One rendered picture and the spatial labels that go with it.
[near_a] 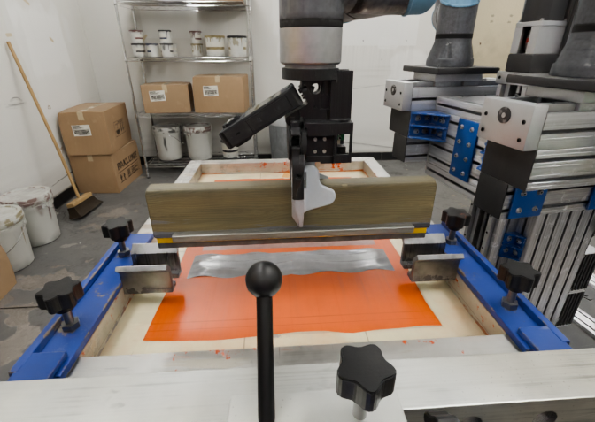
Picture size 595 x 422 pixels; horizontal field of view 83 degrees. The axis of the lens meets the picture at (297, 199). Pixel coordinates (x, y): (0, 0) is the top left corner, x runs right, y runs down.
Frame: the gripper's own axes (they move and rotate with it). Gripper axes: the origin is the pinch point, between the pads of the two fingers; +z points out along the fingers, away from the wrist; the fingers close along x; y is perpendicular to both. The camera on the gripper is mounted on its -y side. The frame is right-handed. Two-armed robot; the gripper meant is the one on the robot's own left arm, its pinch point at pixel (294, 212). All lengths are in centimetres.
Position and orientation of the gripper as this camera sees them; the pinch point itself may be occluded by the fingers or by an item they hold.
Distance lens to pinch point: 49.9
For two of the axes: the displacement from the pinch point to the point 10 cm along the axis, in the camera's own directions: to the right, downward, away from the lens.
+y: 10.0, -0.3, 0.6
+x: -0.7, -4.1, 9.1
